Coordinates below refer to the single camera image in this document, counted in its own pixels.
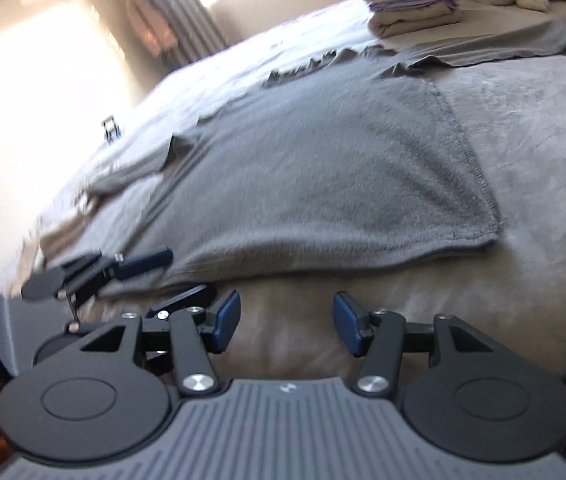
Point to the white folded garment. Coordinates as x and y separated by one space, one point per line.
58 230

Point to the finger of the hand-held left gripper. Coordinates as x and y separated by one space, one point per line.
188 297
138 265

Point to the purple folded towel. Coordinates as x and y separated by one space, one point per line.
413 5

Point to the grey frilled-collar sweater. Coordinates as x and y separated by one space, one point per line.
313 170

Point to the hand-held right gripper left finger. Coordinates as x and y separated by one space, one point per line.
228 322

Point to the grey star-print curtain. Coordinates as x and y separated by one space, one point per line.
183 15

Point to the pink hanging jacket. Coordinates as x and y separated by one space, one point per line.
150 25

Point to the beige folded towel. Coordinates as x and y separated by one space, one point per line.
413 22

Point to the small black stand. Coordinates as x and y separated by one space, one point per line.
112 130

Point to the bed with grey sheet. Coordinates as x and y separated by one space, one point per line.
538 160

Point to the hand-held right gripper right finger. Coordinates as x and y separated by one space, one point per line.
348 325

